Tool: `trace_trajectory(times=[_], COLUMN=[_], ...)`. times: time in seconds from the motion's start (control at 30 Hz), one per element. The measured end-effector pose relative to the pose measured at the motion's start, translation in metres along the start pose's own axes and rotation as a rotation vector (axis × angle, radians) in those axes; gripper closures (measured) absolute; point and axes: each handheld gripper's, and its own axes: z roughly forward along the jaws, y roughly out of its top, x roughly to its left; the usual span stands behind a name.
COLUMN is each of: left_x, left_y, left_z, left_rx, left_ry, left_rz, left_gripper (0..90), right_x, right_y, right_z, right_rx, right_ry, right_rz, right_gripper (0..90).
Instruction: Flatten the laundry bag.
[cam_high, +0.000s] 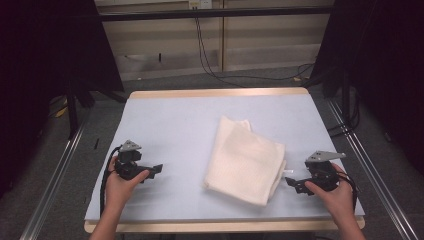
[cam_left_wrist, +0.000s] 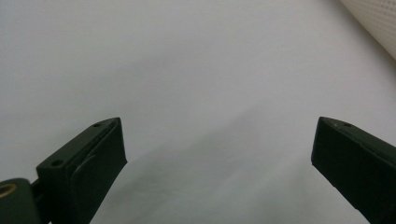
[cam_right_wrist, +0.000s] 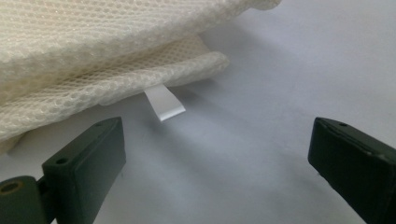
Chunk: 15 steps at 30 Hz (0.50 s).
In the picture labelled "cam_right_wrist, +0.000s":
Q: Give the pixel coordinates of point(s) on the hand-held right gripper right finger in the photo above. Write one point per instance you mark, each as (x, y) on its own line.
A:
(355, 161)

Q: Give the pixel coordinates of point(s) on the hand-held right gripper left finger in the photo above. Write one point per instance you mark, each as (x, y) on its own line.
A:
(81, 168)

